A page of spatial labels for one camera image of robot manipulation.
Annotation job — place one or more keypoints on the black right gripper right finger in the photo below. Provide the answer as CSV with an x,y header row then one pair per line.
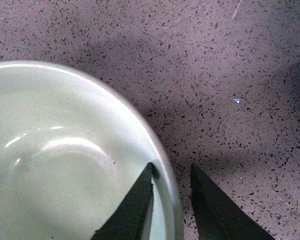
x,y
217,216

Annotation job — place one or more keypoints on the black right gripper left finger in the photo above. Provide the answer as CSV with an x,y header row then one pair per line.
x,y
132,219

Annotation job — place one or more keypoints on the green bowl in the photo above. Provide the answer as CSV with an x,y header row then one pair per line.
x,y
71,148

